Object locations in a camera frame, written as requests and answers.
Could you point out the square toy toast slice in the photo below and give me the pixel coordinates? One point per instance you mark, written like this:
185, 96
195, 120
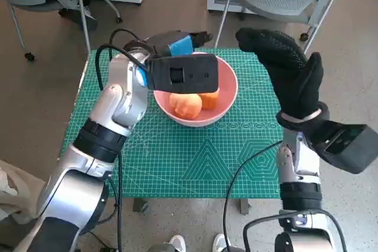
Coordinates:
211, 100

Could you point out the pink bowl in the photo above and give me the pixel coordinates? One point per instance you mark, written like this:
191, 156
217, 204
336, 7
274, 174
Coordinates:
227, 86

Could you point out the white shoe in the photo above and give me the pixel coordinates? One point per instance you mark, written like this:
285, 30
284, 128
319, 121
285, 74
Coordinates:
177, 243
220, 243

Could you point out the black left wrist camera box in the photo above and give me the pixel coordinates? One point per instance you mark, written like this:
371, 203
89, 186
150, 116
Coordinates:
183, 73

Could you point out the bare left hand blue tape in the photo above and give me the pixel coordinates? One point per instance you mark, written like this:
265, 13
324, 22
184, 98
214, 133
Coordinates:
180, 42

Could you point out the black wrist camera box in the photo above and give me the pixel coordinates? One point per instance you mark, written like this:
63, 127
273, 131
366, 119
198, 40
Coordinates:
345, 148
183, 73

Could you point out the round toy bread bun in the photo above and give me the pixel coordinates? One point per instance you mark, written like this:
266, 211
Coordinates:
186, 105

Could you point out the green cutting mat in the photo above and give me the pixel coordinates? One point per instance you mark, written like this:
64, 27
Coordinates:
183, 157

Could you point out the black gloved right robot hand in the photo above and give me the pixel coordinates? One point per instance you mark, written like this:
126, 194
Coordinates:
295, 86

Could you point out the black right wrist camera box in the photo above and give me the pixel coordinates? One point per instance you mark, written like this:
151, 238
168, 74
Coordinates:
345, 148

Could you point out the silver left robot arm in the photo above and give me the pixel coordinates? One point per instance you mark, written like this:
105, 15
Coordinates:
88, 160

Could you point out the black table leg bracket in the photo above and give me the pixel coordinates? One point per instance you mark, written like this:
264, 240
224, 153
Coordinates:
139, 204
244, 207

